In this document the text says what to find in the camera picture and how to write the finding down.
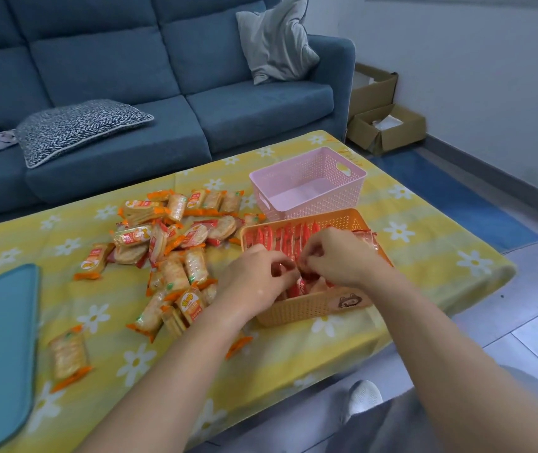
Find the person's left forearm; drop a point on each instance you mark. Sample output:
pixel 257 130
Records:
pixel 169 386

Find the group of red snack packets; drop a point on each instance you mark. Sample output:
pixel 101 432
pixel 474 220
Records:
pixel 273 238

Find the person's left hand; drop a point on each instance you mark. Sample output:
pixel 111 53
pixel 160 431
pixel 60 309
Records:
pixel 254 283

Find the yellow floral tablecloth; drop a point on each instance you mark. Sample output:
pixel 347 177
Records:
pixel 297 358

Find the pile of snack packets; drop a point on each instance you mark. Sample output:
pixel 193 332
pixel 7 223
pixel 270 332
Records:
pixel 174 273

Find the black white patterned cushion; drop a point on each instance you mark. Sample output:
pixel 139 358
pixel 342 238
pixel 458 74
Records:
pixel 80 129

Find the blue fabric sofa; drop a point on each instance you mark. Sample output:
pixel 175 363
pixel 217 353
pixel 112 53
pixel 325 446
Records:
pixel 103 65

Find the pink plastic basket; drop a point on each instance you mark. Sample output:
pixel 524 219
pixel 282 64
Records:
pixel 302 193

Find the grey trousers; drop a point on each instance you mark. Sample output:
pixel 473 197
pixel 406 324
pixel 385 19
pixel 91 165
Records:
pixel 391 429

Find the tall cardboard box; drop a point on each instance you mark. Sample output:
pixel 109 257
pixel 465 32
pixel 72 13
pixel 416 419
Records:
pixel 372 96

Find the white shoe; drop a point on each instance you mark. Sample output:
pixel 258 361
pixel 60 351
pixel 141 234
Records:
pixel 363 398

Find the white packing paper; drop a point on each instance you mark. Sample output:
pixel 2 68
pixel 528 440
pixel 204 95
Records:
pixel 387 123

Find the orange plastic basket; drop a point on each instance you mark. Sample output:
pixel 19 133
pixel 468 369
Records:
pixel 297 308

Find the grey cushion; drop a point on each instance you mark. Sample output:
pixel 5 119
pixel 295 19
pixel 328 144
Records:
pixel 276 42

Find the blue rug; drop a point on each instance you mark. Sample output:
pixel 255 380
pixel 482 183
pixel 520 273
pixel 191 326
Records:
pixel 462 202

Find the person's right hand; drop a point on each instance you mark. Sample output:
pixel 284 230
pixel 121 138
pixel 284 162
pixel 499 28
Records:
pixel 349 259

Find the person's right forearm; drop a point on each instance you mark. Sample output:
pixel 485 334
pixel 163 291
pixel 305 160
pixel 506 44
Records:
pixel 439 363

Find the low open cardboard box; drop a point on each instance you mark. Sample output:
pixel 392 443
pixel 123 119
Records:
pixel 403 139

